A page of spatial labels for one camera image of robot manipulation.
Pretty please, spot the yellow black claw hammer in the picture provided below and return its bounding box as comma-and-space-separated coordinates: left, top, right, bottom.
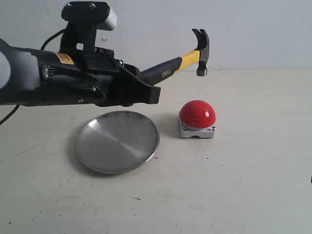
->
140, 29, 210, 85

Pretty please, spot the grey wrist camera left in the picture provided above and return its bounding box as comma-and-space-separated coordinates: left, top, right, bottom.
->
59, 1, 118, 66

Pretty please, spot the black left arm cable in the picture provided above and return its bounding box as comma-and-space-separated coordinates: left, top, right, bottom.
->
0, 28, 68, 125

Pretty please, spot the round stainless steel plate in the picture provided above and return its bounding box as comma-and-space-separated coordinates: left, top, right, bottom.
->
75, 111, 160, 175

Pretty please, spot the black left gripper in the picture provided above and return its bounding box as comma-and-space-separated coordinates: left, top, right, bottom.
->
35, 47, 161, 107

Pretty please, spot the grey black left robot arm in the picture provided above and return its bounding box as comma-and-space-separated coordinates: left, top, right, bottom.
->
0, 41, 160, 107

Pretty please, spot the red dome push button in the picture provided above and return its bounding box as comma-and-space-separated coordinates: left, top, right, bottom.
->
178, 100, 216, 139

